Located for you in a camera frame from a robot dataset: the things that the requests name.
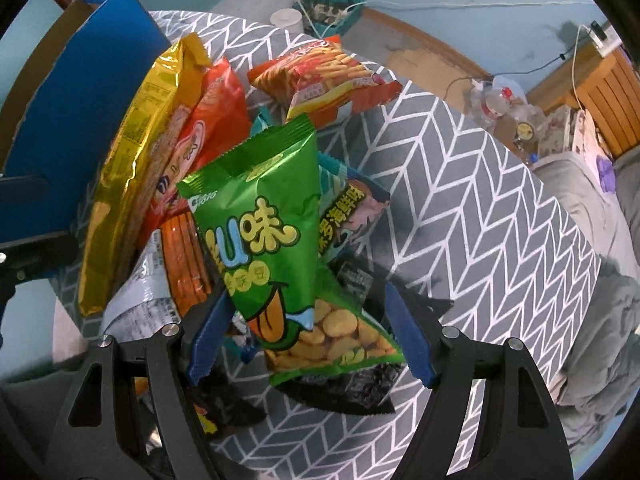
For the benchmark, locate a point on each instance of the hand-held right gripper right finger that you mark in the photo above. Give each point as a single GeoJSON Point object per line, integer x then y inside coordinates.
{"type": "Point", "coordinates": [410, 340]}

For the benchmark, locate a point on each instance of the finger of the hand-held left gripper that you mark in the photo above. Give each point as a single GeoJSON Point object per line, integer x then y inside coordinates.
{"type": "Point", "coordinates": [22, 207]}
{"type": "Point", "coordinates": [45, 255]}

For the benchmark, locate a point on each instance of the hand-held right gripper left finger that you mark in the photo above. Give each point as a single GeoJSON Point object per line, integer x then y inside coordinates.
{"type": "Point", "coordinates": [210, 342]}

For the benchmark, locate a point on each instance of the blue cardboard box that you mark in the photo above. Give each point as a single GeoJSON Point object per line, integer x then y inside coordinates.
{"type": "Point", "coordinates": [75, 85]}

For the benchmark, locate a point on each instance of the teal seafood snack packet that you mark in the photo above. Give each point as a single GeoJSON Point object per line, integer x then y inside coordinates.
{"type": "Point", "coordinates": [350, 210]}

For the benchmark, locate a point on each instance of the green bean snack packet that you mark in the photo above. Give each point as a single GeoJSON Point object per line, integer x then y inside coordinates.
{"type": "Point", "coordinates": [260, 200]}

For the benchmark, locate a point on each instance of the orange fries snack packet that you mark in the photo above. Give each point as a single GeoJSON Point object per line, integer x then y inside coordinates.
{"type": "Point", "coordinates": [320, 75]}

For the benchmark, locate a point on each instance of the silver snack packet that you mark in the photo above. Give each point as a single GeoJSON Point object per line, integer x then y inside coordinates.
{"type": "Point", "coordinates": [140, 290]}

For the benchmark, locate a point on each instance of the gold snack packet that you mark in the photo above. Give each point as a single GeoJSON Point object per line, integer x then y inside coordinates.
{"type": "Point", "coordinates": [125, 150]}

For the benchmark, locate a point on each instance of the chevron-patterned cardboard box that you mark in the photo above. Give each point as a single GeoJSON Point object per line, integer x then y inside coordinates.
{"type": "Point", "coordinates": [475, 220]}

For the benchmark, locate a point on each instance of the grey blanket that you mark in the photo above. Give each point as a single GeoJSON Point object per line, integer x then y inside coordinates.
{"type": "Point", "coordinates": [600, 335]}

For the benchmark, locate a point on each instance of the orange-red cartoon snack packet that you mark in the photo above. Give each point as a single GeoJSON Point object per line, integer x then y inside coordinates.
{"type": "Point", "coordinates": [210, 110]}

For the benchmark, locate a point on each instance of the plastic bag with bottles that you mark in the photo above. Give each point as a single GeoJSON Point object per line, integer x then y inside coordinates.
{"type": "Point", "coordinates": [505, 105]}

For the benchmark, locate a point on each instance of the purple item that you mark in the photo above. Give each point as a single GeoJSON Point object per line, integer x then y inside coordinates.
{"type": "Point", "coordinates": [607, 175]}

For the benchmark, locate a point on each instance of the patterned pillow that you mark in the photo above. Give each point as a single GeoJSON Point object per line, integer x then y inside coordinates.
{"type": "Point", "coordinates": [560, 130]}

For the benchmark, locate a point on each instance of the wooden headboard shelf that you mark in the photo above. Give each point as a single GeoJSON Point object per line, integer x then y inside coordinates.
{"type": "Point", "coordinates": [600, 90]}

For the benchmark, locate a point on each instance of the white humidifier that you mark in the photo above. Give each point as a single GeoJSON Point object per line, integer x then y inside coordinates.
{"type": "Point", "coordinates": [287, 22]}

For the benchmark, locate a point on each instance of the white power strip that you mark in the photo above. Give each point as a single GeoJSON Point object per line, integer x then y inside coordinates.
{"type": "Point", "coordinates": [327, 10]}

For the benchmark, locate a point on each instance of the teal basket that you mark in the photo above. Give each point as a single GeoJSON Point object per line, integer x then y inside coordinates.
{"type": "Point", "coordinates": [350, 5]}

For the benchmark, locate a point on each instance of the white charger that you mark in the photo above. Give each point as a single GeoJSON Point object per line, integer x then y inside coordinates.
{"type": "Point", "coordinates": [605, 42]}

